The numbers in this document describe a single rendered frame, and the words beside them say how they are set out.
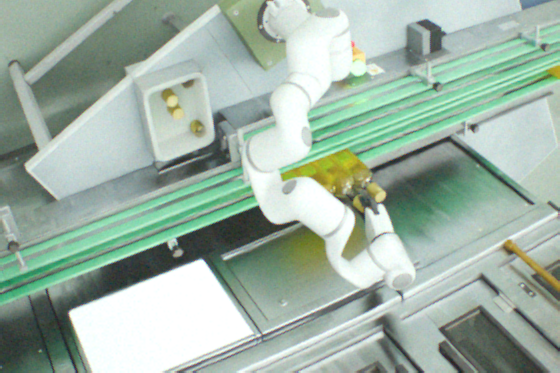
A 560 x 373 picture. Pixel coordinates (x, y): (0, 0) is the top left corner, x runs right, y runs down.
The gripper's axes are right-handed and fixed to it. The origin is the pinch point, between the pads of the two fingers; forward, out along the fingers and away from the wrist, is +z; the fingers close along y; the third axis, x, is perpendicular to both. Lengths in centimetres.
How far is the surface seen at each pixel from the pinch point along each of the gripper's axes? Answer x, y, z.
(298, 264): 19.7, -12.5, -2.3
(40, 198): 94, -14, 54
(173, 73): 41, 34, 28
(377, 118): -13.4, 5.6, 29.7
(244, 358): 40, -12, -30
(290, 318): 26.2, -11.7, -21.1
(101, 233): 68, 5, 6
